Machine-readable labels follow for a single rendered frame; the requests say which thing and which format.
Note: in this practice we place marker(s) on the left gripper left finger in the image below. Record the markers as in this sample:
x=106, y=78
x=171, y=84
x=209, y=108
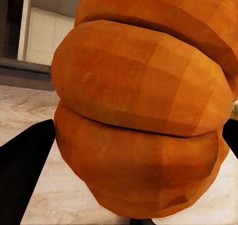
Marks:
x=21, y=162

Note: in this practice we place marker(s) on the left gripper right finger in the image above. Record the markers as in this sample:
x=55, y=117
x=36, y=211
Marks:
x=230, y=135

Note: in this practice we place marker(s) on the cabinet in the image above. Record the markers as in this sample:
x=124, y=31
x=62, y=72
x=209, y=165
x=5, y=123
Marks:
x=44, y=25

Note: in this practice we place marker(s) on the pumpkin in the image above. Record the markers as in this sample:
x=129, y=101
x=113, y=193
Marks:
x=145, y=89

